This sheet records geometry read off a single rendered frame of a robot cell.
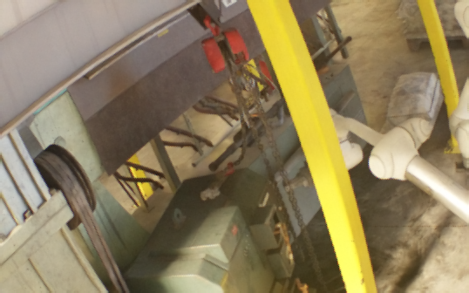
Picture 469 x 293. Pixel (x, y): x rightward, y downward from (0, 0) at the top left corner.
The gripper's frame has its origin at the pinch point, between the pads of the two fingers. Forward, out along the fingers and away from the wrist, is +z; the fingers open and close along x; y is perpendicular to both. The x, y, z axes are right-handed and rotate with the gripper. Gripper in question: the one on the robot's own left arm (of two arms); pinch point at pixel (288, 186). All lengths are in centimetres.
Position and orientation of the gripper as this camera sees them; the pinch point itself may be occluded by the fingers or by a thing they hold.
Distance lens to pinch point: 267.7
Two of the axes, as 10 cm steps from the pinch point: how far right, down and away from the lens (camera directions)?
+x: 2.2, 3.3, -9.2
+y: -3.4, -8.6, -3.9
